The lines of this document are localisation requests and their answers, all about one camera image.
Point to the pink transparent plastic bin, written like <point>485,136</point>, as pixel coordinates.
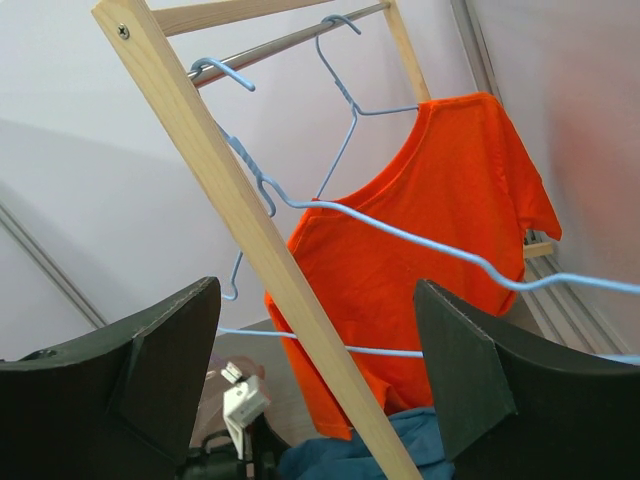
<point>209,417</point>

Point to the light blue hanger orange shirt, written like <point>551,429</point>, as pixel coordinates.
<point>355,110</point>

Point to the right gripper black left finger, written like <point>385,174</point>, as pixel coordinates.
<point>117,403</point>

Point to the light blue wire hanger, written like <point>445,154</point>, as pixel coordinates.
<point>197,71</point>

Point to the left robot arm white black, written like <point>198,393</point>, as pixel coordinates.
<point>216,457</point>

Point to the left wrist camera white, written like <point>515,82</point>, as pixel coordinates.
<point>243,403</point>

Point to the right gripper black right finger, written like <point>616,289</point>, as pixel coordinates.
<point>513,405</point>

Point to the wooden clothes rack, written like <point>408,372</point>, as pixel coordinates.
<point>139,36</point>

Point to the blue t shirt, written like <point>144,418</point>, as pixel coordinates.
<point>328,458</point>

